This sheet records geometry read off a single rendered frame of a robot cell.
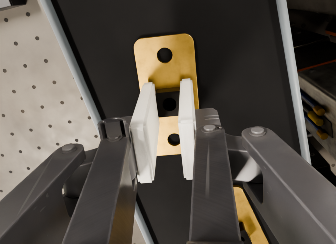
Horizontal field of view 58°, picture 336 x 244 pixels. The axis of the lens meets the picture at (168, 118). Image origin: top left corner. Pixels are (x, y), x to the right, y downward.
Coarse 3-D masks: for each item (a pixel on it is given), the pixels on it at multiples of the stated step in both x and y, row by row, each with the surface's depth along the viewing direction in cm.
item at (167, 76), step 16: (144, 48) 19; (160, 48) 19; (176, 48) 19; (192, 48) 19; (144, 64) 20; (160, 64) 19; (176, 64) 19; (192, 64) 19; (144, 80) 20; (160, 80) 20; (176, 80) 20; (192, 80) 20; (160, 96) 19; (176, 96) 19; (160, 112) 20; (176, 112) 20; (160, 128) 21; (176, 128) 21; (160, 144) 22; (176, 144) 22
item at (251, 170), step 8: (200, 112) 16; (208, 112) 16; (216, 112) 16; (200, 120) 15; (208, 120) 15; (216, 120) 15; (232, 136) 13; (240, 136) 13; (232, 144) 12; (240, 144) 12; (232, 152) 12; (240, 152) 12; (232, 160) 12; (240, 160) 12; (248, 160) 12; (232, 168) 12; (240, 168) 12; (248, 168) 12; (256, 168) 12; (232, 176) 12; (240, 176) 12; (248, 176) 12; (256, 176) 12
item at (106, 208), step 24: (120, 120) 13; (120, 144) 12; (96, 168) 11; (120, 168) 10; (96, 192) 9; (120, 192) 10; (72, 216) 8; (96, 216) 8; (120, 216) 9; (72, 240) 8; (96, 240) 7; (120, 240) 9
